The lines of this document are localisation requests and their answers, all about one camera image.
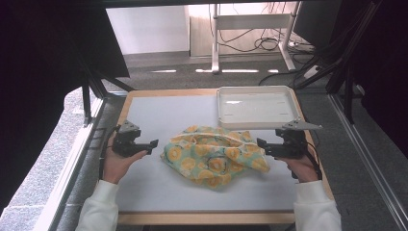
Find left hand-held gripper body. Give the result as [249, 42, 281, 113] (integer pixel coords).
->
[112, 119, 149, 159]

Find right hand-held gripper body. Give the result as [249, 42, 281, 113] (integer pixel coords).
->
[270, 118, 323, 160]

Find lemon print cloth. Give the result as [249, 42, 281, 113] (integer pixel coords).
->
[160, 124, 271, 191]

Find person's left hand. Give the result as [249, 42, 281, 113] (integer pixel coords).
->
[102, 133, 149, 186]

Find person's right hand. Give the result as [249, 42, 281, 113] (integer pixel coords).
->
[276, 153, 322, 184]

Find white plastic tray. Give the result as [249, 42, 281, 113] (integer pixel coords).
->
[216, 85, 303, 131]

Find black metal stand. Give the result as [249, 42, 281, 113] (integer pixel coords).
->
[293, 0, 384, 126]
[78, 59, 137, 127]

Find white power strip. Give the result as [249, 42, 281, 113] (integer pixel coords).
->
[302, 64, 322, 80]

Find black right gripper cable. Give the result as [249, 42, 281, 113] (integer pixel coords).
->
[291, 141, 323, 181]

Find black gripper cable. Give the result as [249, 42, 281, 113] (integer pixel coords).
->
[98, 124, 122, 181]
[291, 141, 323, 181]

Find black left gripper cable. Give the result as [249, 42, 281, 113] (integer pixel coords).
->
[98, 124, 122, 181]

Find aluminium frame rail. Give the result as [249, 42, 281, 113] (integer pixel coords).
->
[328, 93, 408, 231]
[32, 95, 108, 231]

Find black floor cables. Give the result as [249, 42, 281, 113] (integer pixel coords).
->
[220, 28, 319, 56]

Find white metal desk frame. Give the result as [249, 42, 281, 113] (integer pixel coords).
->
[209, 1, 303, 75]

